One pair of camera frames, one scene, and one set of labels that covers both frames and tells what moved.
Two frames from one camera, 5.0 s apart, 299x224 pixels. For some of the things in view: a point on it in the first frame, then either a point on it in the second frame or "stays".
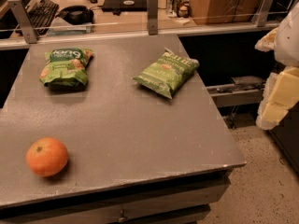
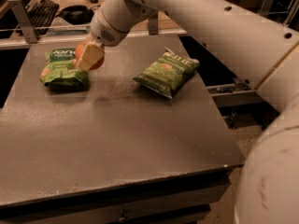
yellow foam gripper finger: x=280 y=95 → x=106 y=31
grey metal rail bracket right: x=264 y=7 stays
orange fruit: x=47 y=157 → x=78 y=52
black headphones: x=77 y=14 stays
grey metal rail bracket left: x=24 y=20 stays
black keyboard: x=40 y=15 stays
